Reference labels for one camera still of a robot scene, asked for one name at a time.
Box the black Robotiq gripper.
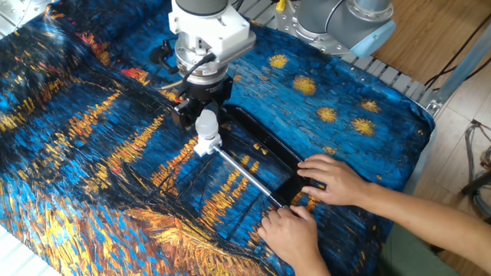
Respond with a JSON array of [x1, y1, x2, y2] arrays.
[[171, 74, 235, 130]]

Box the white light bulb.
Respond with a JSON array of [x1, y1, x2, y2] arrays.
[[194, 109, 221, 141]]

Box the black C-clamp with silver screw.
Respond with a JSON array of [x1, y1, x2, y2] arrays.
[[212, 103, 312, 209]]

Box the person's right forearm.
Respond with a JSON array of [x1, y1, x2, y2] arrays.
[[358, 182, 491, 274]]

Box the person's left forearm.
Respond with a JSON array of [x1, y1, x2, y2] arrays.
[[293, 255, 334, 276]]

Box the person's right hand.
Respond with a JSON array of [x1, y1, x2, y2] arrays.
[[296, 153, 372, 207]]

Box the person's left hand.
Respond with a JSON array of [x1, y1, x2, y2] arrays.
[[256, 205, 324, 270]]

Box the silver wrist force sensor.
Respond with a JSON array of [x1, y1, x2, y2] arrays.
[[174, 32, 232, 86]]

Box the white vented wrist housing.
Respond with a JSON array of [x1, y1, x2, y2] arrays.
[[167, 0, 258, 59]]

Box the starry night painting tablecloth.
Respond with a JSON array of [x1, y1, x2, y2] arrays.
[[0, 0, 437, 276]]

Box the green trousers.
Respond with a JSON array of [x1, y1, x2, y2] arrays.
[[377, 222, 461, 276]]

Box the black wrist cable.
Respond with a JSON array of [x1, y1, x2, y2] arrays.
[[148, 38, 218, 100]]

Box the black floor cable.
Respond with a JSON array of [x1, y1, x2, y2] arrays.
[[423, 11, 491, 93]]

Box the aluminium frame bar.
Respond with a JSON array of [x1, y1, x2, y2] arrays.
[[417, 22, 491, 120]]

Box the grey hose bundle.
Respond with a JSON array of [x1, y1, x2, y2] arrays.
[[461, 118, 491, 219]]

